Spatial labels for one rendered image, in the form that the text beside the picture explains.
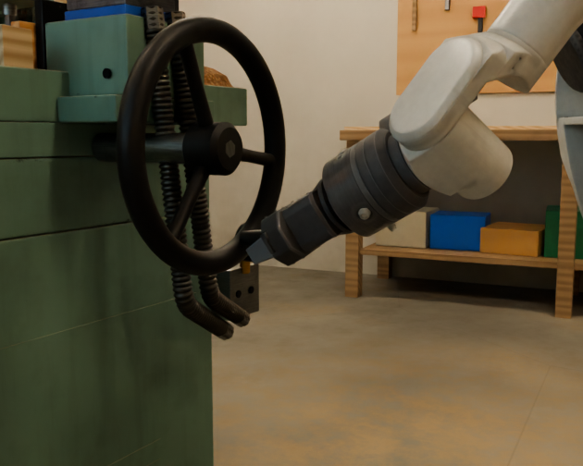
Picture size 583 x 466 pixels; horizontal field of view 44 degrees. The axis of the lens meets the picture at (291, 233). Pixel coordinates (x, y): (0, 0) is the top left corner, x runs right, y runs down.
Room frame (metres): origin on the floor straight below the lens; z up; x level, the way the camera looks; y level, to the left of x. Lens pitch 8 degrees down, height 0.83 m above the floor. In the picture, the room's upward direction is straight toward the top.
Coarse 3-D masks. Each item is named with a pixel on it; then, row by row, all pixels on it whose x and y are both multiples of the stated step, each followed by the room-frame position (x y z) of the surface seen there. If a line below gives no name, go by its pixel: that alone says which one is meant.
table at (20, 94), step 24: (0, 72) 0.80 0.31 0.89; (24, 72) 0.82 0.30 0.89; (48, 72) 0.85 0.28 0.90; (0, 96) 0.80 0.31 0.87; (24, 96) 0.82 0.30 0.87; (48, 96) 0.85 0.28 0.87; (72, 96) 0.85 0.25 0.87; (96, 96) 0.83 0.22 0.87; (120, 96) 0.82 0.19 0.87; (216, 96) 1.12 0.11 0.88; (240, 96) 1.18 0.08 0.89; (0, 120) 0.80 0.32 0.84; (24, 120) 0.82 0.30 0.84; (48, 120) 0.85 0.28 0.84; (72, 120) 0.85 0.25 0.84; (96, 120) 0.83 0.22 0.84; (216, 120) 1.12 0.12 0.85; (240, 120) 1.18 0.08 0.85
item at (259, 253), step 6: (258, 240) 0.79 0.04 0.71; (252, 246) 0.79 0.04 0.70; (258, 246) 0.79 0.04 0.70; (264, 246) 0.79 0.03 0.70; (252, 252) 0.80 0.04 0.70; (258, 252) 0.79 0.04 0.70; (264, 252) 0.79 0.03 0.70; (252, 258) 0.80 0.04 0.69; (258, 258) 0.79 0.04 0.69; (264, 258) 0.79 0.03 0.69; (270, 258) 0.79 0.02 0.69
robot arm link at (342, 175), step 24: (336, 168) 0.71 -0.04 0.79; (312, 192) 0.72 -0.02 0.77; (336, 192) 0.70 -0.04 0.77; (360, 192) 0.69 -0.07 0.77; (288, 216) 0.73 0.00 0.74; (312, 216) 0.72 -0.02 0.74; (336, 216) 0.72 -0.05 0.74; (360, 216) 0.69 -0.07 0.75; (384, 216) 0.70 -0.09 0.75; (264, 240) 0.72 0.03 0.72; (288, 240) 0.72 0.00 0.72; (312, 240) 0.72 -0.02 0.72; (288, 264) 0.73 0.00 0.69
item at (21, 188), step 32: (0, 160) 0.79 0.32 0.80; (32, 160) 0.83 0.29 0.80; (64, 160) 0.87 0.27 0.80; (96, 160) 0.91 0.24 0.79; (0, 192) 0.79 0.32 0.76; (32, 192) 0.83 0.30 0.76; (64, 192) 0.87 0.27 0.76; (96, 192) 0.91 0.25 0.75; (160, 192) 1.01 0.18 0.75; (0, 224) 0.79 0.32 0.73; (32, 224) 0.83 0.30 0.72; (64, 224) 0.86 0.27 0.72; (96, 224) 0.91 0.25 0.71
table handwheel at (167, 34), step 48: (144, 48) 0.74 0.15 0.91; (192, 48) 0.79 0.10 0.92; (240, 48) 0.86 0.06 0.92; (144, 96) 0.72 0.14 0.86; (192, 96) 0.80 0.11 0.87; (96, 144) 0.90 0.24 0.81; (144, 144) 0.72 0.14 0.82; (192, 144) 0.81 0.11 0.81; (240, 144) 0.83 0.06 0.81; (144, 192) 0.71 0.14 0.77; (192, 192) 0.79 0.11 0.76; (144, 240) 0.74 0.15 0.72
